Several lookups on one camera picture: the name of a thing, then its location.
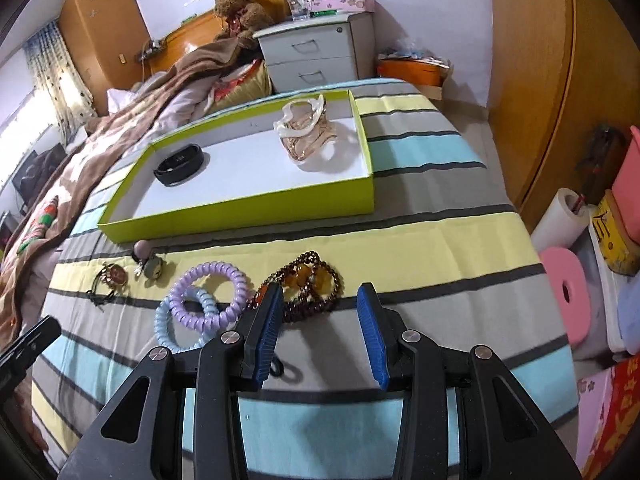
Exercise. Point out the dark brown tool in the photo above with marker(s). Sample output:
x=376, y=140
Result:
x=597, y=152

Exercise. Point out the black monitor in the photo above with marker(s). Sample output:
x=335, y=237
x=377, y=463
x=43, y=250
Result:
x=37, y=170

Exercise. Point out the clear glass bottles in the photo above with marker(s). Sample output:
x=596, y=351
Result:
x=299, y=7

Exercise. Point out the brown patterned blanket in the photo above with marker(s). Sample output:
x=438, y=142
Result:
x=125, y=110

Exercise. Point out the brown cardboard box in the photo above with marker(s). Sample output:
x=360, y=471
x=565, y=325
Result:
x=432, y=92

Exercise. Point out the red floral box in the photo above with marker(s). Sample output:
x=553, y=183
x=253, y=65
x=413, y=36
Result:
x=620, y=420

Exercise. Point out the clear pink hair claw clip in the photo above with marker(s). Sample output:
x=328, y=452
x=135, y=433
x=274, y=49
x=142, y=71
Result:
x=305, y=145

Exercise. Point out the pink floral box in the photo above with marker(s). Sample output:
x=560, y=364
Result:
x=350, y=4

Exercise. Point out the black smart band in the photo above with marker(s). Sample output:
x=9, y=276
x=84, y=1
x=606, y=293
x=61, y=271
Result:
x=167, y=177

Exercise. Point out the white plastic bin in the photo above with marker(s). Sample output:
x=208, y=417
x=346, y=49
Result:
x=607, y=300

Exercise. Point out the power strip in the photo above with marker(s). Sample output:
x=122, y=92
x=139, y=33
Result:
x=150, y=50

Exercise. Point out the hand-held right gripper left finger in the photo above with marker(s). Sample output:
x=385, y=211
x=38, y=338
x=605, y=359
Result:
x=265, y=330

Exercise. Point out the pink plastic container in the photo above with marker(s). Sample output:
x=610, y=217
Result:
x=627, y=180

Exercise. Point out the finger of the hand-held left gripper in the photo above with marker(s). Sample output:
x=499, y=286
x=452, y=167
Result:
x=30, y=345

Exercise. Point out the brown teddy bear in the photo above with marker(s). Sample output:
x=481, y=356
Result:
x=235, y=2

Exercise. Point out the grey drawer nightstand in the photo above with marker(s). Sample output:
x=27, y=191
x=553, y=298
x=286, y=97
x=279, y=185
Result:
x=310, y=60

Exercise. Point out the orange storage box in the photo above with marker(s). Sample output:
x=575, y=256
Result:
x=405, y=72

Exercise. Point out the olive and red pillow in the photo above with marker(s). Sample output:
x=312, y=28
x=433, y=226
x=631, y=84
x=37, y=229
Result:
x=250, y=87

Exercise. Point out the dotted window curtain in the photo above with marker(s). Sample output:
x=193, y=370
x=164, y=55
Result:
x=55, y=75

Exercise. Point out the green cardboard tray box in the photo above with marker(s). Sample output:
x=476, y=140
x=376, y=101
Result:
x=240, y=160

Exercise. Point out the large wooden cabinet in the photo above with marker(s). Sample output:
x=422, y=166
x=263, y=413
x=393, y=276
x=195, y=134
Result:
x=540, y=85

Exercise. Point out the yellow printed box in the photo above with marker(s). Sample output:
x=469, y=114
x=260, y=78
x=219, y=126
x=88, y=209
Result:
x=607, y=240

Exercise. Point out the tall wooden wardrobe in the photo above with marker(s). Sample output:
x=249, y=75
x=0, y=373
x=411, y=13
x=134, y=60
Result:
x=100, y=35

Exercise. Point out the pink plastic stool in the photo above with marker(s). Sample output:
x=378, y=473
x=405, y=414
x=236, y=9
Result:
x=552, y=270

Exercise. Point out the striped bed sheet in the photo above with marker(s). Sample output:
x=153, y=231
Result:
x=425, y=260

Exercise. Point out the wooden bed headboard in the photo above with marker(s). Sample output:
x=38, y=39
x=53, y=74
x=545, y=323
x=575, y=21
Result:
x=195, y=30

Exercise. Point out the white paper roll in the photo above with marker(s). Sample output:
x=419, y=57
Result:
x=555, y=220

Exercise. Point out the pale blue cloth bundle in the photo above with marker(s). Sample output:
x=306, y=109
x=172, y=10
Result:
x=630, y=315

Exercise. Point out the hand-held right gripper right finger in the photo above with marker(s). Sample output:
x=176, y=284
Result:
x=369, y=330

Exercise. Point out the plastic bag of packets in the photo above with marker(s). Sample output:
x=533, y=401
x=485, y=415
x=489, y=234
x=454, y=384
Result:
x=410, y=50

